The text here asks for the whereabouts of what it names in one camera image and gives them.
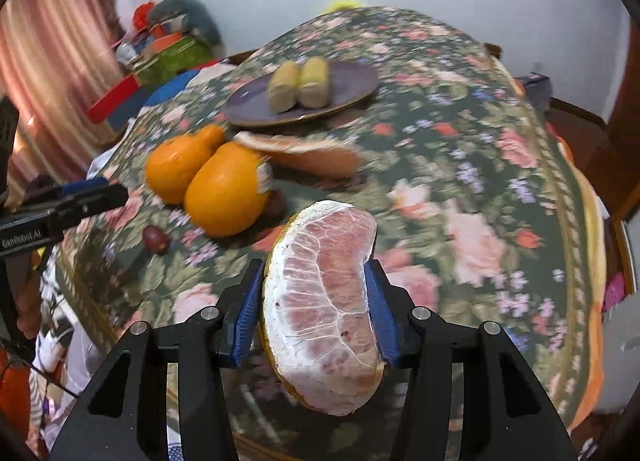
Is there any peeled pomelo wedge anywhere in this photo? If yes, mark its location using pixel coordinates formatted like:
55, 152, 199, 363
259, 200, 389, 417

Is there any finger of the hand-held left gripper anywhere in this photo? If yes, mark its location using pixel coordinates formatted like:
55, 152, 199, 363
25, 176, 111, 209
47, 184, 130, 225

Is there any plain orange pomelo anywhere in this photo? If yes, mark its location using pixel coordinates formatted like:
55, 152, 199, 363
145, 124, 229, 206

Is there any pomelo wedge with orange rind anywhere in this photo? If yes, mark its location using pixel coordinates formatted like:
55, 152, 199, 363
233, 130, 366, 180

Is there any black cable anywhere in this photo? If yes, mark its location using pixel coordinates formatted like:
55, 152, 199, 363
0, 338, 82, 399

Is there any purple plate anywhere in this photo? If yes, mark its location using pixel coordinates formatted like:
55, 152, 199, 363
222, 60, 380, 128

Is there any blue cloth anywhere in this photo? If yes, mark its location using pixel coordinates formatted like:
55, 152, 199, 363
144, 68, 202, 105

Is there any wooden furniture frame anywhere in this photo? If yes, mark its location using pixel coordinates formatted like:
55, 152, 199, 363
549, 16, 640, 294

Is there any orange pomelo with label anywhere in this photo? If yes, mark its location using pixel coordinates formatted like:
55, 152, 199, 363
183, 141, 275, 238

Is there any green box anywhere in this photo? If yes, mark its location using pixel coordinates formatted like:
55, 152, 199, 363
134, 35, 214, 88

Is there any yellow object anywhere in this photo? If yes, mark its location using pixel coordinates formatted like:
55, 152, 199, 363
322, 0, 369, 15

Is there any red box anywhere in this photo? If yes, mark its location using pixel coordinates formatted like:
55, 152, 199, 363
87, 74, 144, 126

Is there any grey plush toy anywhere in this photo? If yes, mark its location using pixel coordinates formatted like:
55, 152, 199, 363
147, 0, 224, 48

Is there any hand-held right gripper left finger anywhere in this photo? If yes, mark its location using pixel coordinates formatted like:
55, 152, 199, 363
47, 258, 266, 461

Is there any dark blue box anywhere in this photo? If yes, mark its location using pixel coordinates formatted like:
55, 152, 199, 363
514, 73, 554, 113

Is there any floral tablecloth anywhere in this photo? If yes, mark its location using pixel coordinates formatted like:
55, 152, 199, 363
54, 6, 609, 461

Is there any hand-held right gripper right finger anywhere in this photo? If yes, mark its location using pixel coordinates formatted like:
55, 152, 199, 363
363, 259, 581, 461

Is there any pink curtain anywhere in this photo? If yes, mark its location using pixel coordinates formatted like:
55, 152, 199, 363
0, 0, 127, 192

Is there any small dark red fruit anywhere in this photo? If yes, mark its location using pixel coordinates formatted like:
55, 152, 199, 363
142, 224, 171, 256

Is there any yellow corn cob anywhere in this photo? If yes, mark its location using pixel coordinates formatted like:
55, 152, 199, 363
267, 60, 304, 112
297, 56, 332, 110

